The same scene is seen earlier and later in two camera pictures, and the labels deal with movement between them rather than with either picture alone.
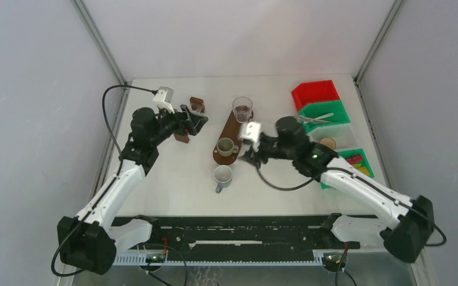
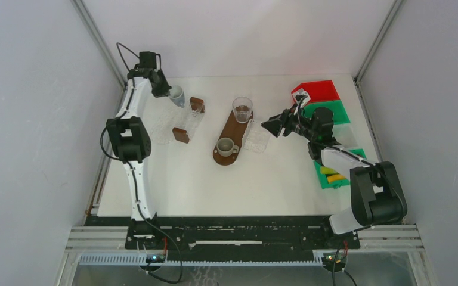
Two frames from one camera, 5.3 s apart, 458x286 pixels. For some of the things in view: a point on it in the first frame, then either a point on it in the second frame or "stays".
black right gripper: x=251 y=157 → x=274 y=125
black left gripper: x=181 y=120 → x=164 y=90
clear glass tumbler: x=242 y=106 stays
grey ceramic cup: x=226 y=148 stays
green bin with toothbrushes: x=336 y=107 stays
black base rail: x=240 y=234 stays
